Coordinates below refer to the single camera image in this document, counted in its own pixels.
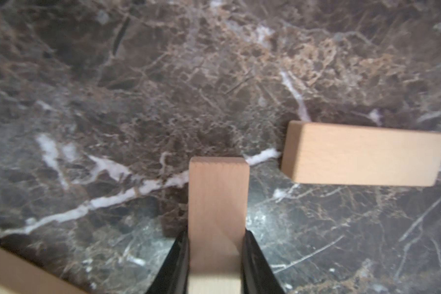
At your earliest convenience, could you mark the wooden block vertical top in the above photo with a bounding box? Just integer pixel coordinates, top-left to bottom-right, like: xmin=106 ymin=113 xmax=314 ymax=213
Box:
xmin=187 ymin=157 xmax=250 ymax=294

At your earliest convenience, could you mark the wooden block horizontal top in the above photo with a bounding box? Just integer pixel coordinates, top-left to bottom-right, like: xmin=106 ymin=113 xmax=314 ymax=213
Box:
xmin=281 ymin=121 xmax=441 ymax=187

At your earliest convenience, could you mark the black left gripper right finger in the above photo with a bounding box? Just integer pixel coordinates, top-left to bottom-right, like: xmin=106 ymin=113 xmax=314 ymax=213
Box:
xmin=241 ymin=230 xmax=285 ymax=294

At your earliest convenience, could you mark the wooden block diagonal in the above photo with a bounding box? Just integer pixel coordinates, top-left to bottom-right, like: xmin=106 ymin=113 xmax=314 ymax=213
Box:
xmin=0 ymin=248 xmax=84 ymax=294

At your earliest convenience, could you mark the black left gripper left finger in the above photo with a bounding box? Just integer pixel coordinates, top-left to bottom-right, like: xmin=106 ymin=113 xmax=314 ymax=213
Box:
xmin=145 ymin=231 xmax=189 ymax=294

